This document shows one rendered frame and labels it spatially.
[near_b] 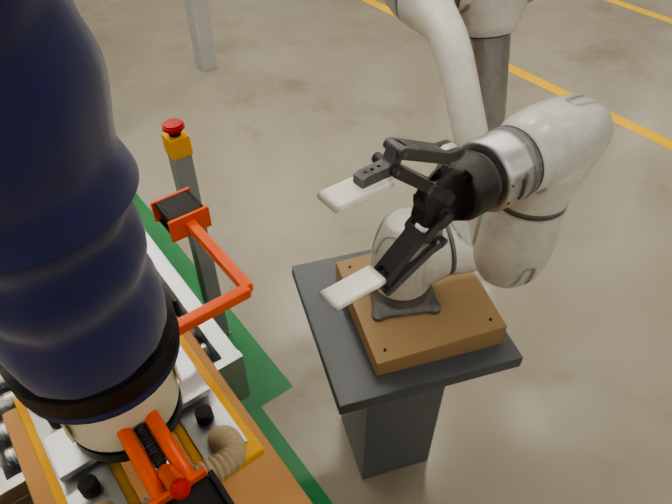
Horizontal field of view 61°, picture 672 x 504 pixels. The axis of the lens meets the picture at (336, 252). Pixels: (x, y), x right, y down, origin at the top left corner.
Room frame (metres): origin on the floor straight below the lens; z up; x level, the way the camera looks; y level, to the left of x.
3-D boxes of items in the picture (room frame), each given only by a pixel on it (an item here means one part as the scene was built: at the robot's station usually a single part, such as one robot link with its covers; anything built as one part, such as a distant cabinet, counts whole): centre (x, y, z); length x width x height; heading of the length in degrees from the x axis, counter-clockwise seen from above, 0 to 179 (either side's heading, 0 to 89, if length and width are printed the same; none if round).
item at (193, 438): (0.53, 0.26, 1.13); 0.34 x 0.10 x 0.05; 38
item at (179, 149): (1.53, 0.50, 0.50); 0.07 x 0.07 x 1.00; 37
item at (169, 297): (0.48, 0.33, 1.35); 0.23 x 0.23 x 0.04
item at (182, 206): (0.87, 0.31, 1.23); 0.09 x 0.08 x 0.05; 128
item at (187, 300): (1.91, 1.00, 0.50); 2.31 x 0.05 x 0.19; 37
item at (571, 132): (0.61, -0.27, 1.56); 0.16 x 0.11 x 0.13; 126
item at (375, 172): (0.44, -0.04, 1.66); 0.05 x 0.01 x 0.03; 126
